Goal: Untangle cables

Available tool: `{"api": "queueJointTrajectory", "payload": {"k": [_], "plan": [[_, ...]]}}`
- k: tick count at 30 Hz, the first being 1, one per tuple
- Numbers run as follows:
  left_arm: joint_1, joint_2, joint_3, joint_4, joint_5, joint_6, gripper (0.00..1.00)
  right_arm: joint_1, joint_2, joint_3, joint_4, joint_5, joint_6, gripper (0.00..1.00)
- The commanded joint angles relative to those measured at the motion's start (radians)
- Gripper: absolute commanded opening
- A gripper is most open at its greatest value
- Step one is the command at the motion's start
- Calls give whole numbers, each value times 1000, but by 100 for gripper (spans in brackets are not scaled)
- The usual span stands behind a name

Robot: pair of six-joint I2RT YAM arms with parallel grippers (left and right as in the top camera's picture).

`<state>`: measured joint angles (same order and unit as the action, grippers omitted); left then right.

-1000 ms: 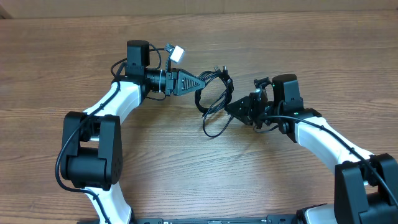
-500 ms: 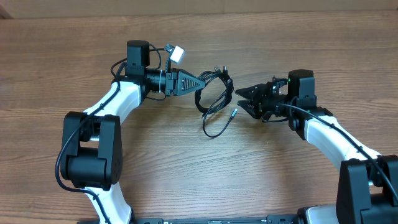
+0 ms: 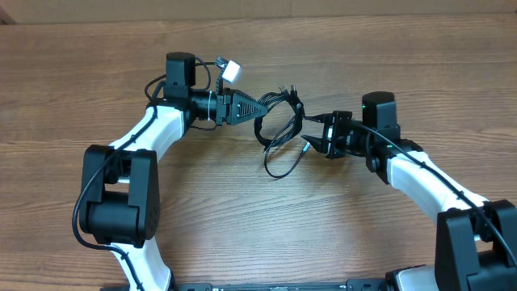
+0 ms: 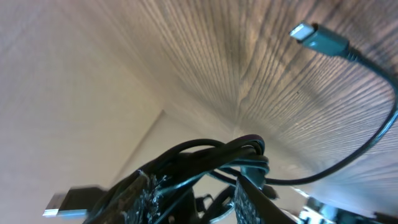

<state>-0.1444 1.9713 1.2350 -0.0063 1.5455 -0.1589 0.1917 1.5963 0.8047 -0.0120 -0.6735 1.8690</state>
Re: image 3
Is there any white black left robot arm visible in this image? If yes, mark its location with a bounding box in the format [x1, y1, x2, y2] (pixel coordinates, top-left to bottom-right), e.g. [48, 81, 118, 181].
[72, 52, 267, 290]

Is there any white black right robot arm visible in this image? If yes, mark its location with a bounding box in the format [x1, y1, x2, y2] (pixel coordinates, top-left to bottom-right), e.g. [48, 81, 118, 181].
[305, 91, 516, 290]

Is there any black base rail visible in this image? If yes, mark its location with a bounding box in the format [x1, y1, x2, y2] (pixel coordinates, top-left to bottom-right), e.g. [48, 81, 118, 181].
[170, 278, 397, 291]

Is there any black cable bundle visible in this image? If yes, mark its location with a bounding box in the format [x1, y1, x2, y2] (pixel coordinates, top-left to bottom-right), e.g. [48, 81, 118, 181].
[253, 84, 312, 179]

